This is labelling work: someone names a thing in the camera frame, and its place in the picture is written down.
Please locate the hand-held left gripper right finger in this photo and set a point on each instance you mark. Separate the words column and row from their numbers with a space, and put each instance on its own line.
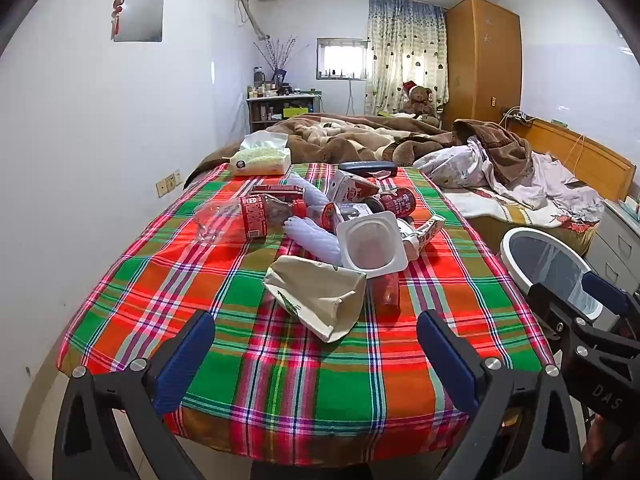
column 445, row 355

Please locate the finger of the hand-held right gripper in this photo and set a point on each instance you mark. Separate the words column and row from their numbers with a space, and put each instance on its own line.
column 605, row 290
column 557, row 315

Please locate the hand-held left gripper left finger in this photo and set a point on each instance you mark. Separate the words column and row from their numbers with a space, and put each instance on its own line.
column 185, row 355

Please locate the white round trash bin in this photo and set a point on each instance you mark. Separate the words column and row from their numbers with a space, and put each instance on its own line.
column 510, row 250

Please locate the red translucent cup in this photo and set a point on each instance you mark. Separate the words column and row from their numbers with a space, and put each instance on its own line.
column 385, row 292

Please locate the white plastic yogurt cup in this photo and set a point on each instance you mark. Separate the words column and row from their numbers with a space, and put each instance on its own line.
column 370, row 247

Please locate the paper bag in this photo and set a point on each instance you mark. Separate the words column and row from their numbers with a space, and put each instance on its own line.
column 315, row 295

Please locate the clear plastic bottle red label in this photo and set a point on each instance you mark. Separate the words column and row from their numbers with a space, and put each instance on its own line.
column 252, row 217

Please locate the red drink can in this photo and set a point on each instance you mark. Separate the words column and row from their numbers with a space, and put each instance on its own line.
column 400, row 202

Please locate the white ribbed plastic bottle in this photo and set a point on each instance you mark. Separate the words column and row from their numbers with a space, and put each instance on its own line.
column 312, row 237
column 307, row 195

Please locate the small red packet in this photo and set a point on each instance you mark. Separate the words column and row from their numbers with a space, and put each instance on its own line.
column 334, row 216

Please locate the white carton with red print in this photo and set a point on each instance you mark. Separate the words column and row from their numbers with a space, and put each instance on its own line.
column 350, row 187

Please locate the grey nightstand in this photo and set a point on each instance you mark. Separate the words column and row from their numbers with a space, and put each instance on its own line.
column 617, row 240

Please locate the plaid tablecloth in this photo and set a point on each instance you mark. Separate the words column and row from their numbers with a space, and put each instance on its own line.
column 150, row 285

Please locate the black phone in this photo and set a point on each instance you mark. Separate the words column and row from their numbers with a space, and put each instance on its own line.
column 574, row 184

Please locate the floral printed bed sheet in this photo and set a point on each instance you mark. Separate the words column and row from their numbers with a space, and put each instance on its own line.
column 500, row 207

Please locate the wooden headboard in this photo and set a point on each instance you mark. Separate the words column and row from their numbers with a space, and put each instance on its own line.
column 590, row 155

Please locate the white floral quilt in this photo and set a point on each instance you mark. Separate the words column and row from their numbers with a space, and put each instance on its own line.
column 460, row 165

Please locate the small paper scrap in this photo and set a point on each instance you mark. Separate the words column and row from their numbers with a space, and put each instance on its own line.
column 384, row 176

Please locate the power strip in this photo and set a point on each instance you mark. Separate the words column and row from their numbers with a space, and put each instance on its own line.
column 517, row 116

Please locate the dark blue glasses case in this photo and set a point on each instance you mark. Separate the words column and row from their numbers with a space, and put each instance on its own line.
column 365, row 167

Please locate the tissue pack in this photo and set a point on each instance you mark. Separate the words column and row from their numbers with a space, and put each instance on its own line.
column 260, row 160

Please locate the brown fleece blanket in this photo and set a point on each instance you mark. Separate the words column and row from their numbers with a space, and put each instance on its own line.
column 350, row 140

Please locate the brown teddy bear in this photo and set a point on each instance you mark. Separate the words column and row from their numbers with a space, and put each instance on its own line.
column 419, row 100

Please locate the wooden wardrobe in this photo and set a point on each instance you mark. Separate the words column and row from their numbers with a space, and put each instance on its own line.
column 480, row 60

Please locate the white shelf with toiletries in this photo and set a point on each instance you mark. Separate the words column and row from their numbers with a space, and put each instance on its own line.
column 280, row 110

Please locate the patterned curtain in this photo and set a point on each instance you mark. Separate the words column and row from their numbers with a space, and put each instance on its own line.
column 405, row 50

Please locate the vase of dry branches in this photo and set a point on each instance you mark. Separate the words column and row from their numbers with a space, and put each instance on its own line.
column 280, row 57

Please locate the small window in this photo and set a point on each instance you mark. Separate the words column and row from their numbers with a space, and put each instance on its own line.
column 342, row 60

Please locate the air conditioner pipe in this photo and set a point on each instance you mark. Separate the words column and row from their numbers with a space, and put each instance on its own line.
column 250, row 15

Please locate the red hanging ornament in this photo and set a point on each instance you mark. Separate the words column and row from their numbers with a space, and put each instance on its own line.
column 118, row 10

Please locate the wall socket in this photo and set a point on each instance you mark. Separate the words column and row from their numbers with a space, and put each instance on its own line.
column 168, row 184

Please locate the reflective wall panel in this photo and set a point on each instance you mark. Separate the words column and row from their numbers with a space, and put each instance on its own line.
column 142, row 15

